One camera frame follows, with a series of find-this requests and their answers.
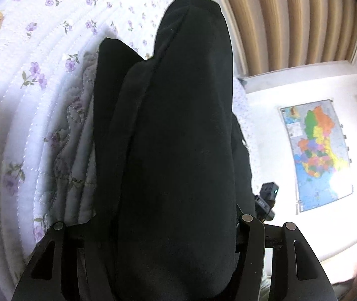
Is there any floral quilted bedspread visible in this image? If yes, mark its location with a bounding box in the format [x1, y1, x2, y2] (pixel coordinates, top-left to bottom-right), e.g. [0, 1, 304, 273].
[0, 0, 255, 301]

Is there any colourful wall map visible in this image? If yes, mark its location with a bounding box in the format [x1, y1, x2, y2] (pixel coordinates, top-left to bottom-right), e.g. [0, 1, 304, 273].
[280, 99, 354, 213]

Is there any black garment with white lettering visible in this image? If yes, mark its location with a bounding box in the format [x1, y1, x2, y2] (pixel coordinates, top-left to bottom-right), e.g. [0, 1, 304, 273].
[93, 0, 255, 300]

